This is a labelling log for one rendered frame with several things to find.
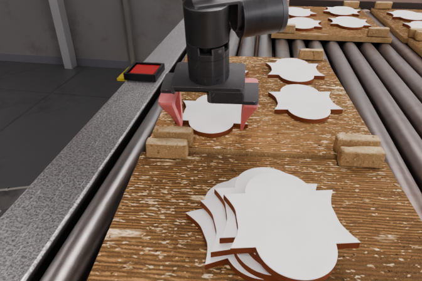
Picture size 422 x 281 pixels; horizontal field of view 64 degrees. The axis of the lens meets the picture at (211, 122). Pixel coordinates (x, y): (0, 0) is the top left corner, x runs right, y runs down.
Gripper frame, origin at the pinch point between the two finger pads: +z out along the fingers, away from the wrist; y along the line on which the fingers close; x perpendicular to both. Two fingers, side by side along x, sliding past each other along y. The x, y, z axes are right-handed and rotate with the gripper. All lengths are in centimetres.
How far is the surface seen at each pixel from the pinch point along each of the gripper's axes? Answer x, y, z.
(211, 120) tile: 1.5, -0.1, 0.9
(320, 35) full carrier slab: 55, 28, 12
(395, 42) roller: 56, 50, 15
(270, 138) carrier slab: -1.7, 9.5, 1.3
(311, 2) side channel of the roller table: 102, 32, 21
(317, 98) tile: 11.4, 18.7, 3.0
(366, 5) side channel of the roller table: 101, 55, 21
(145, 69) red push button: 25.5, -17.9, 6.7
